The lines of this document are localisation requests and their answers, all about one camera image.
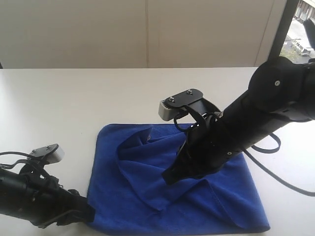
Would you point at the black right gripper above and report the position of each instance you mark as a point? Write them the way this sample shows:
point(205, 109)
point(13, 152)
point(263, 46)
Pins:
point(205, 151)

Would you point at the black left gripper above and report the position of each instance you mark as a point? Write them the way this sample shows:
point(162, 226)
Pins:
point(53, 204)

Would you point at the blue microfiber towel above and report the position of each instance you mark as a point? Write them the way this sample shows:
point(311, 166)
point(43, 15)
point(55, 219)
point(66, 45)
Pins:
point(131, 198)

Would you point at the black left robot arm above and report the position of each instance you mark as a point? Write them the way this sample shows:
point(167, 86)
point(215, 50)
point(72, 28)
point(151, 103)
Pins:
point(15, 194)

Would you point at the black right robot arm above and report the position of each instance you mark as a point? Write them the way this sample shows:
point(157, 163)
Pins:
point(279, 92)

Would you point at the white bus outside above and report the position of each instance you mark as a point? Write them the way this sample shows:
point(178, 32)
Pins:
point(302, 47)

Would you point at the dark window frame post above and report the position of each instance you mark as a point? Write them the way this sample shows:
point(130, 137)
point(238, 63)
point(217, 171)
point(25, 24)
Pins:
point(283, 27)

